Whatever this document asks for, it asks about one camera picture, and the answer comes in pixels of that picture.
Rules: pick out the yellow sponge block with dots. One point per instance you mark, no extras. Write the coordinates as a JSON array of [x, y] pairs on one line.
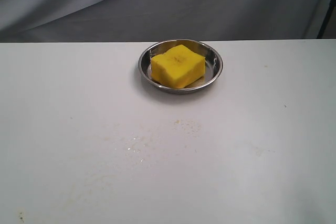
[[178, 67]]

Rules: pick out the black stand pole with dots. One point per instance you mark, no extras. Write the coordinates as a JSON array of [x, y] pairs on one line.
[[326, 19]]

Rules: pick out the round stainless steel dish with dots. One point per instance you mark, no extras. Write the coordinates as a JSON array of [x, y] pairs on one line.
[[213, 63]]

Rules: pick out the grey backdrop cloth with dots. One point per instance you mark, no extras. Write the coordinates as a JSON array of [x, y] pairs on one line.
[[156, 20]]

